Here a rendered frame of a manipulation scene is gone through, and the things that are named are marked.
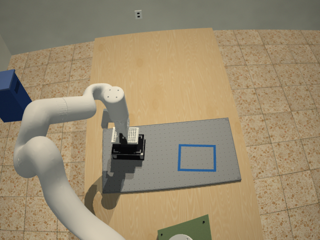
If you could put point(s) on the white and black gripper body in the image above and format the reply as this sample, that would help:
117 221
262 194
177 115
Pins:
122 128

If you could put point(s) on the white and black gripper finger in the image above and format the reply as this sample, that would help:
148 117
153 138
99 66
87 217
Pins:
122 140

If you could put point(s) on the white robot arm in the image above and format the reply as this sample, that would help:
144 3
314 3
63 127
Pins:
35 154

